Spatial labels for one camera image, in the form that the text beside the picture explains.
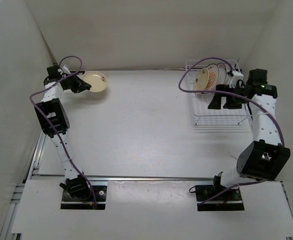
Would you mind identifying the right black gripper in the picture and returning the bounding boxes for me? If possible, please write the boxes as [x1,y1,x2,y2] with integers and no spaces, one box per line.
[207,84,248,110]

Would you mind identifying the cream plate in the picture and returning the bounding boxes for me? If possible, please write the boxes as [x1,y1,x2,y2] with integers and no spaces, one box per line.
[82,71,108,93]
[193,68,209,91]

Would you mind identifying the orange sunburst plate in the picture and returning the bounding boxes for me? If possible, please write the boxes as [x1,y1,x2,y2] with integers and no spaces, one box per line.
[205,63,220,90]

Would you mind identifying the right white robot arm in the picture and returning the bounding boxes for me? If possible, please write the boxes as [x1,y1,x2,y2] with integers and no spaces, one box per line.
[208,68,291,200]

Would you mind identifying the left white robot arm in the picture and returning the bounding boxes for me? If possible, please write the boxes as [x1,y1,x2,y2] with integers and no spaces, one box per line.
[34,65,93,201]

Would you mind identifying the rear green rim plate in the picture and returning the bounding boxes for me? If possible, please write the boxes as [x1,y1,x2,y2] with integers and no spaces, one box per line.
[224,63,235,85]

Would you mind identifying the green rim text plate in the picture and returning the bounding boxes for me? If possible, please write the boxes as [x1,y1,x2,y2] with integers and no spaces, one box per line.
[217,62,228,85]

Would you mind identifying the white front board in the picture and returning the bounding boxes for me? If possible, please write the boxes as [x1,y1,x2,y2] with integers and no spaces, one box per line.
[12,180,293,240]

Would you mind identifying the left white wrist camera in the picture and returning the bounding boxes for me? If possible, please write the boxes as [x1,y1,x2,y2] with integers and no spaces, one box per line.
[58,65,71,75]

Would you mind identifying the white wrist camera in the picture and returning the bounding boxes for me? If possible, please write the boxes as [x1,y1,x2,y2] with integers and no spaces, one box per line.
[58,65,71,75]
[227,70,244,88]

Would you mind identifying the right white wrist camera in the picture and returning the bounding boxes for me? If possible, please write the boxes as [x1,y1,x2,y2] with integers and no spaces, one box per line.
[227,70,244,88]

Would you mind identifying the white wire dish rack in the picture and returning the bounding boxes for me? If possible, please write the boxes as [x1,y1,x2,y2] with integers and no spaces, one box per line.
[181,58,252,129]

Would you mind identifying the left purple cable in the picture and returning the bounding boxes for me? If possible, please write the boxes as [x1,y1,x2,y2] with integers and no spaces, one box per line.
[30,56,97,208]

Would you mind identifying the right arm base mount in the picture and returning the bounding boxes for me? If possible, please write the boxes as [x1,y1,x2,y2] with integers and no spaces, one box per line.
[188,182,245,212]

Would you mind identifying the aluminium rail bar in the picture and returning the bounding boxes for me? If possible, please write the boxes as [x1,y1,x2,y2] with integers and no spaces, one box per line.
[30,174,213,182]

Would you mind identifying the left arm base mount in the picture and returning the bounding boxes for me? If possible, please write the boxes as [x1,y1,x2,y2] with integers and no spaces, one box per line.
[60,182,108,210]

